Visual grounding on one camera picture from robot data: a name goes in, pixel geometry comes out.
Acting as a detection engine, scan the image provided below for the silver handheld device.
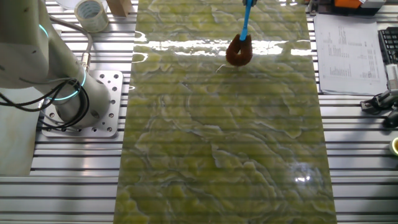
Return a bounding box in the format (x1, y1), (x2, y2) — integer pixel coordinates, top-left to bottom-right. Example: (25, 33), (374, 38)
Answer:
(360, 63), (398, 113)

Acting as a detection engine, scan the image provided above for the white paper with table print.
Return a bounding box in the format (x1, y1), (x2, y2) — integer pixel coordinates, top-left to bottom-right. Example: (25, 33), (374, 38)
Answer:
(313, 13), (389, 96)

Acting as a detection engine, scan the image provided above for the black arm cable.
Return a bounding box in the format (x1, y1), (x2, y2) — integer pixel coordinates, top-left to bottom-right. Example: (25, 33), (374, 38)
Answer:
(0, 77), (91, 130)

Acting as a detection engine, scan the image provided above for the wooden block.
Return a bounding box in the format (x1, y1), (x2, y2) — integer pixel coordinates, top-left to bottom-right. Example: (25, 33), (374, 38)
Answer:
(106, 0), (134, 18)

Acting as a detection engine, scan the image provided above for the black keyboard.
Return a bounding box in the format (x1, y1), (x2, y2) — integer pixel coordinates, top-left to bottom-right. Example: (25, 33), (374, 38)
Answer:
(377, 27), (398, 66)

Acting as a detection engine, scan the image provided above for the grey base cable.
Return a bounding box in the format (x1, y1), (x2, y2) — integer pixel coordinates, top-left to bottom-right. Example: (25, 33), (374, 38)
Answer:
(49, 15), (94, 72)

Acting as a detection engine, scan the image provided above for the grey tape roll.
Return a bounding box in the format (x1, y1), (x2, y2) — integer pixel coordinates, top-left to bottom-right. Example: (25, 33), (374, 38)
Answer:
(73, 0), (109, 34)

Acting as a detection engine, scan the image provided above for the red button with yellow ring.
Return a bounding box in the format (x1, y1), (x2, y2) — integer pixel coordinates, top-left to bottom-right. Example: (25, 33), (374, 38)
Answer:
(389, 136), (398, 156)

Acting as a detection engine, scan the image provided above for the black tool base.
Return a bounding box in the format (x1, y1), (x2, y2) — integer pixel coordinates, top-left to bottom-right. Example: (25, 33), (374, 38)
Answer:
(309, 0), (386, 16)

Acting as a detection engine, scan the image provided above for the orange plastic block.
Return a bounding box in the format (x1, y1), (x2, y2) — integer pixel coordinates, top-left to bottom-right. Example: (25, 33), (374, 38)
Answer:
(334, 0), (363, 9)

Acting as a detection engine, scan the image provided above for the black rounded device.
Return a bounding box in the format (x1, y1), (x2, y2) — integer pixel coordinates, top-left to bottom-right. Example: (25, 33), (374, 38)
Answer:
(382, 108), (398, 128)

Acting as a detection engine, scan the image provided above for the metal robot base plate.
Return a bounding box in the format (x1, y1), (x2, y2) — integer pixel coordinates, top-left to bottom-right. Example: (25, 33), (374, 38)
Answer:
(41, 70), (124, 139)

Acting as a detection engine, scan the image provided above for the green marble pattern mat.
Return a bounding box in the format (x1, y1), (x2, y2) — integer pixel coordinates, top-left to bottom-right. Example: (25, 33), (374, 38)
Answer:
(113, 0), (338, 224)

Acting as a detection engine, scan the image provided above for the blue-handled brown bristle brush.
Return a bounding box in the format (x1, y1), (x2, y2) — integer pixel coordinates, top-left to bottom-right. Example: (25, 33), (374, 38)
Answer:
(225, 0), (254, 68)

